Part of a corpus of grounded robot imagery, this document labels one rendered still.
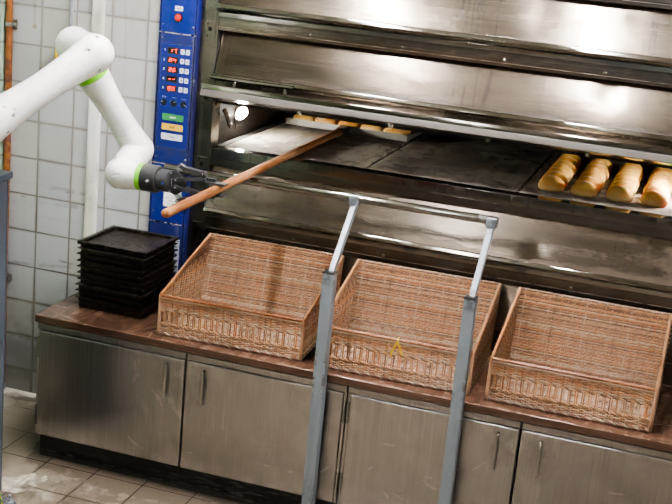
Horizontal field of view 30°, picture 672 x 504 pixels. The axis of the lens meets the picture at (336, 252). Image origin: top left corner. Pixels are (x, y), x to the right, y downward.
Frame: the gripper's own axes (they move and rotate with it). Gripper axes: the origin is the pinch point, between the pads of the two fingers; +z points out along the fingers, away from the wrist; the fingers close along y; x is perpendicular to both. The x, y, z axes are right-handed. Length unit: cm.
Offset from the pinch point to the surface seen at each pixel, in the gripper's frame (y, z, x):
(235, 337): 57, 4, -18
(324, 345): 49, 40, -8
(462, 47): -49, 62, -68
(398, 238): 24, 47, -66
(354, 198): 2.8, 38.7, -29.9
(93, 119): -3, -81, -66
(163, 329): 59, -24, -18
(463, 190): 2, 68, -68
